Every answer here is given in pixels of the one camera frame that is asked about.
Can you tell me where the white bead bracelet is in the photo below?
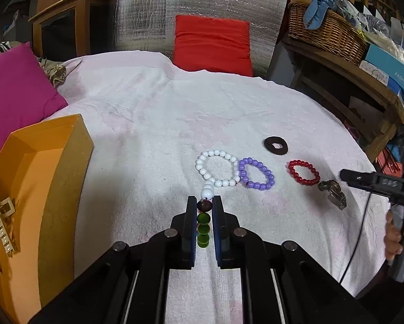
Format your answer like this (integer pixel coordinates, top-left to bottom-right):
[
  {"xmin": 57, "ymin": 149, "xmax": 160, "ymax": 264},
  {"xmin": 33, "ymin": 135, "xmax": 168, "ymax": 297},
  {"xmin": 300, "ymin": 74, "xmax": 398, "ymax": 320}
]
[{"xmin": 195, "ymin": 148, "xmax": 242, "ymax": 201}]

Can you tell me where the black hair scrunchie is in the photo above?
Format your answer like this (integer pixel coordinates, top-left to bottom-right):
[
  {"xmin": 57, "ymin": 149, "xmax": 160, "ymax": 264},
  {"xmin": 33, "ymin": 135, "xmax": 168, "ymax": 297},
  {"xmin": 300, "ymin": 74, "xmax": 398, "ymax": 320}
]
[{"xmin": 263, "ymin": 136, "xmax": 288, "ymax": 156}]

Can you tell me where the orange cardboard box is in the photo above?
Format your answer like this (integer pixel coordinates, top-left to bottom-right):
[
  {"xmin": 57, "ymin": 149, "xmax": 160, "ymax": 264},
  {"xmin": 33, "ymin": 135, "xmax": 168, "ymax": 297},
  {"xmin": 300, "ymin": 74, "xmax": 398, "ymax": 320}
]
[{"xmin": 0, "ymin": 114, "xmax": 94, "ymax": 323}]

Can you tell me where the silver metal wristwatch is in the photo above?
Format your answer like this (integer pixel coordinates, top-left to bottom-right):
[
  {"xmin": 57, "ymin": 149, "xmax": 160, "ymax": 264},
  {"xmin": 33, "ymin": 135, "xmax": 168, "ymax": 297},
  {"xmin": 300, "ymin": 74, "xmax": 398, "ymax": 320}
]
[{"xmin": 317, "ymin": 180, "xmax": 347, "ymax": 211}]

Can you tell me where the red cushion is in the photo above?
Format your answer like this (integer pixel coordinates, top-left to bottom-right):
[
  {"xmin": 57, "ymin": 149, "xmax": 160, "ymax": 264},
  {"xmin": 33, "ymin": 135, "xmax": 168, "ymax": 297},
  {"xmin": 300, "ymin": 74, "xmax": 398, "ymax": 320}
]
[{"xmin": 173, "ymin": 15, "xmax": 253, "ymax": 77}]

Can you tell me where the purple bead bracelet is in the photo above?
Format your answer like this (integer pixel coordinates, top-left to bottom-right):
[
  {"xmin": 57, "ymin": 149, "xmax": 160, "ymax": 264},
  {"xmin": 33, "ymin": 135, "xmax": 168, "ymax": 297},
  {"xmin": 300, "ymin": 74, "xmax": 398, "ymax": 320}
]
[{"xmin": 237, "ymin": 156, "xmax": 276, "ymax": 191}]

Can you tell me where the multicolour bead bracelet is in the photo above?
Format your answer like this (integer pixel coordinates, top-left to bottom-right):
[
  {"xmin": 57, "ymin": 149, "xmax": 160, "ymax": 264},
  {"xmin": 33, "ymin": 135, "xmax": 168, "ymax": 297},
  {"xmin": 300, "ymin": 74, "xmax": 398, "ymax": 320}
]
[{"xmin": 196, "ymin": 199, "xmax": 214, "ymax": 249}]

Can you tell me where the beige plastic hair claw clip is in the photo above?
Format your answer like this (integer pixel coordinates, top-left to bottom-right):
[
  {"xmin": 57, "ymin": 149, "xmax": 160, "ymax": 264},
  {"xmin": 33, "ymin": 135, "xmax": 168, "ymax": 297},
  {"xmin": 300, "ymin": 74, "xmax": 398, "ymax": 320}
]
[{"xmin": 0, "ymin": 197, "xmax": 19, "ymax": 258}]

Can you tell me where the blue cloth in basket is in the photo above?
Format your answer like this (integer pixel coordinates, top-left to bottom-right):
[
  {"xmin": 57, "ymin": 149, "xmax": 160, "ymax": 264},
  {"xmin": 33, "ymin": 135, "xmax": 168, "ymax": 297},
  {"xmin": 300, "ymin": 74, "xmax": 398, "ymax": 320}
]
[{"xmin": 303, "ymin": 0, "xmax": 342, "ymax": 30}]

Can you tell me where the beige crumpled cloth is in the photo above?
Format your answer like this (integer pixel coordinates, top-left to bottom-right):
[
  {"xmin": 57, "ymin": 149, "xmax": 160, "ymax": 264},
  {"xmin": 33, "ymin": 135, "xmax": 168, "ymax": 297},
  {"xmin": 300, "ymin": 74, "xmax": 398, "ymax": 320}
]
[{"xmin": 37, "ymin": 57, "xmax": 67, "ymax": 88}]

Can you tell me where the wicker basket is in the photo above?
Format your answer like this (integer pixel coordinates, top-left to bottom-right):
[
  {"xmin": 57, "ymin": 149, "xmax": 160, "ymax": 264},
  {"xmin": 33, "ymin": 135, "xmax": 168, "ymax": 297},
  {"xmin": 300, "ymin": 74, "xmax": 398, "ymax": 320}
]
[{"xmin": 288, "ymin": 2, "xmax": 368, "ymax": 65}]

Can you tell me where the red bead bracelet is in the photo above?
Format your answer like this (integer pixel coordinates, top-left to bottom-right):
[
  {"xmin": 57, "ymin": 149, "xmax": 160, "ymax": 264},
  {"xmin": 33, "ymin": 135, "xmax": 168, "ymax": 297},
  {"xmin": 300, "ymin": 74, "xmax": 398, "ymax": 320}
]
[{"xmin": 287, "ymin": 158, "xmax": 321, "ymax": 187}]

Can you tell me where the black cable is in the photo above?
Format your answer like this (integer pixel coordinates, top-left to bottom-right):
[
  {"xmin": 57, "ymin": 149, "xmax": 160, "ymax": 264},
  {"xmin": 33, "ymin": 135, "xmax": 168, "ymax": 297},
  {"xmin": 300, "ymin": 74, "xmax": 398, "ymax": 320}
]
[{"xmin": 338, "ymin": 191, "xmax": 373, "ymax": 284}]

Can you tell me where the right hand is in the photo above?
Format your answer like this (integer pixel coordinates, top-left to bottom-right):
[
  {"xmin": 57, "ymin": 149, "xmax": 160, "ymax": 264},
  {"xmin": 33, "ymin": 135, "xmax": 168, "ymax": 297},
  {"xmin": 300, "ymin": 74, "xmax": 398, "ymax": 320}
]
[{"xmin": 383, "ymin": 210, "xmax": 404, "ymax": 261}]

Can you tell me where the pink cushion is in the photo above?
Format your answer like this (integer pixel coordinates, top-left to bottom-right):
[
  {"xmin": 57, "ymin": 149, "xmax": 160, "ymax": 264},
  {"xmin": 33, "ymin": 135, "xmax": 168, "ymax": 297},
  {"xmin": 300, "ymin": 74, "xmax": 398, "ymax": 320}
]
[{"xmin": 0, "ymin": 42, "xmax": 67, "ymax": 151}]

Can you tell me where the blue cardboard box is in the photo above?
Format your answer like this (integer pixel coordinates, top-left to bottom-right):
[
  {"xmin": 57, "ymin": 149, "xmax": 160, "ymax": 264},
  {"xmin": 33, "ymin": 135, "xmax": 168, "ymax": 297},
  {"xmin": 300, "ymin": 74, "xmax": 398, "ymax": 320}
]
[{"xmin": 365, "ymin": 44, "xmax": 404, "ymax": 91}]

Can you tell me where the wooden cabinet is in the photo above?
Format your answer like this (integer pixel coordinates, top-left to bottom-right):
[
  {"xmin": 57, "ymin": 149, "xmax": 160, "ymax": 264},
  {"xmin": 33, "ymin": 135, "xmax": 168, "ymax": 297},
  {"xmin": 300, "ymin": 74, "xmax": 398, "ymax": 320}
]
[{"xmin": 29, "ymin": 0, "xmax": 109, "ymax": 56}]

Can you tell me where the wooden shelf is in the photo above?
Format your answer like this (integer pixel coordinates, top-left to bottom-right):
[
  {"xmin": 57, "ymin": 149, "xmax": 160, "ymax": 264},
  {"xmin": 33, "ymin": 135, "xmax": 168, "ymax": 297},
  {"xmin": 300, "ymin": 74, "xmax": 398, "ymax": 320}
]
[{"xmin": 282, "ymin": 37, "xmax": 404, "ymax": 162}]

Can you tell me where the white pink bed blanket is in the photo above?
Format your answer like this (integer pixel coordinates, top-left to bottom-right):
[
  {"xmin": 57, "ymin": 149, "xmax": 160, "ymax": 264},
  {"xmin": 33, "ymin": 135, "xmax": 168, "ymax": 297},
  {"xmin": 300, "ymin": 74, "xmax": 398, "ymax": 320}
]
[{"xmin": 46, "ymin": 50, "xmax": 392, "ymax": 324}]

